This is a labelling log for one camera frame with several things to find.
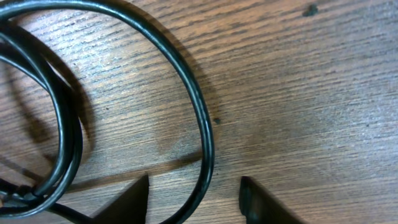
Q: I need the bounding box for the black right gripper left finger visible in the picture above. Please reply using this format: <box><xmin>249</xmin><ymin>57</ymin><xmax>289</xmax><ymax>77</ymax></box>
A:
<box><xmin>92</xmin><ymin>174</ymin><xmax>149</xmax><ymax>224</ymax></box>

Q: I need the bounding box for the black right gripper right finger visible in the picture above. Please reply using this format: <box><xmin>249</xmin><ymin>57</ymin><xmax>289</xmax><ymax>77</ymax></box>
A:
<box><xmin>239</xmin><ymin>176</ymin><xmax>304</xmax><ymax>224</ymax></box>

